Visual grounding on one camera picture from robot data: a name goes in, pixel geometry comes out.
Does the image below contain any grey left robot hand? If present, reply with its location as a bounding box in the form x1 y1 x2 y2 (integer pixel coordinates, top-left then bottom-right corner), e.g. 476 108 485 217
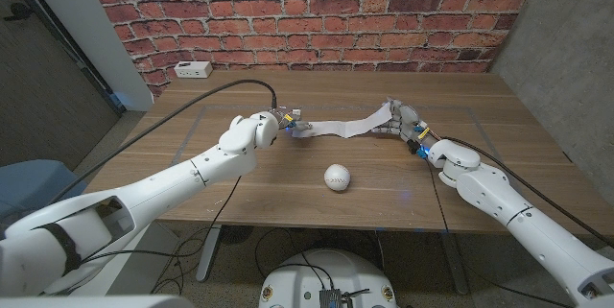
272 106 313 132

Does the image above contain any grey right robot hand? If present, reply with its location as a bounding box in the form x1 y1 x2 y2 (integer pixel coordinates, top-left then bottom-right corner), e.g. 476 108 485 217
371 98 434 149

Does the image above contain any white cloth strip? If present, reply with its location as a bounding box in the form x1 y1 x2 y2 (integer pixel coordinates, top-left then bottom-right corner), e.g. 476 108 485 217
291 101 393 140

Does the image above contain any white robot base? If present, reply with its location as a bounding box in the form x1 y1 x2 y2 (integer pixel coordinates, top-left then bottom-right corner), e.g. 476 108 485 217
258 249 398 308

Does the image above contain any white baseball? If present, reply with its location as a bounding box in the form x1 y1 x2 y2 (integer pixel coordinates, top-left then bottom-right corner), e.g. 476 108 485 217
323 163 352 192

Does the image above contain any red brick printed backdrop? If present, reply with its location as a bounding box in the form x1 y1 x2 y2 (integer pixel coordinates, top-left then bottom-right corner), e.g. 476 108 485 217
79 0 546 99

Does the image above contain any white power strip box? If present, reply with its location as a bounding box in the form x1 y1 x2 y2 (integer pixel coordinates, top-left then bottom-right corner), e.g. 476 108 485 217
173 60 214 80

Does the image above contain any grey table leg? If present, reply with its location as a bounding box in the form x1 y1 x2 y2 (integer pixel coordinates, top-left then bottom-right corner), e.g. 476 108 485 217
440 230 471 296
195 225 224 283

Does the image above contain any black connector module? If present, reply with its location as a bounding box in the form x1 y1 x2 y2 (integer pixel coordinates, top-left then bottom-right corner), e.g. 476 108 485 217
318 288 371 308

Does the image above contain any blue chair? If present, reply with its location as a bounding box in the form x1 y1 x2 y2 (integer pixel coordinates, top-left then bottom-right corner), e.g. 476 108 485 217
0 158 88 228

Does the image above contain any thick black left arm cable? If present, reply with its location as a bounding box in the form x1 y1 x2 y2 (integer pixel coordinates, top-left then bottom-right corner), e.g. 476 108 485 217
46 78 280 204

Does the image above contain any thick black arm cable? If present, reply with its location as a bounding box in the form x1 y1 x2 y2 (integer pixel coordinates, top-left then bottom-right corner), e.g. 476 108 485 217
439 135 614 248
46 78 280 204

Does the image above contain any thin black cable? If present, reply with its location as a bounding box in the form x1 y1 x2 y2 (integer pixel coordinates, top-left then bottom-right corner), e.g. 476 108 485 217
150 176 243 296
423 156 572 308

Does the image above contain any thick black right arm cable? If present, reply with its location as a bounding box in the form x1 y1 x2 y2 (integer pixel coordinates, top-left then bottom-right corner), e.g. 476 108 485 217
439 135 614 248

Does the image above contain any black door handle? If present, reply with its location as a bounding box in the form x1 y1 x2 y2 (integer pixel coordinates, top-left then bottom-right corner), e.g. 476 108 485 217
2 2 34 23

